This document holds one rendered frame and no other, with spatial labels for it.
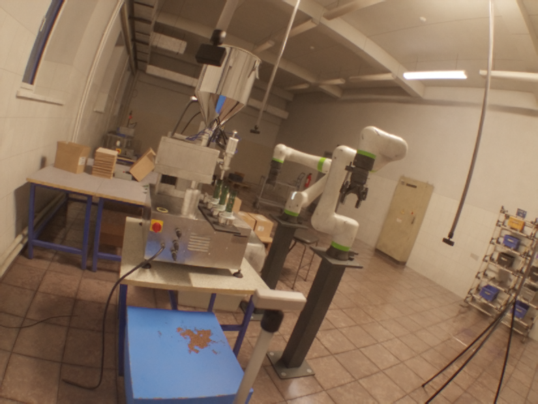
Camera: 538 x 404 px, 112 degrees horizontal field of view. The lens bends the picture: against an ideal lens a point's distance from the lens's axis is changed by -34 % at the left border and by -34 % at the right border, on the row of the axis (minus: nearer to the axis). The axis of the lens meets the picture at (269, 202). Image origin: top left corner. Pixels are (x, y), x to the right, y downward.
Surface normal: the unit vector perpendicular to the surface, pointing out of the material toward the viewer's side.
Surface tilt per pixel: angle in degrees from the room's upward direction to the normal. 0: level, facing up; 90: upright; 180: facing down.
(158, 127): 90
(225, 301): 96
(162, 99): 90
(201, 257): 90
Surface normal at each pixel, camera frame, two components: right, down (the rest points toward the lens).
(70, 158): 0.13, 0.20
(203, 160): 0.43, 0.27
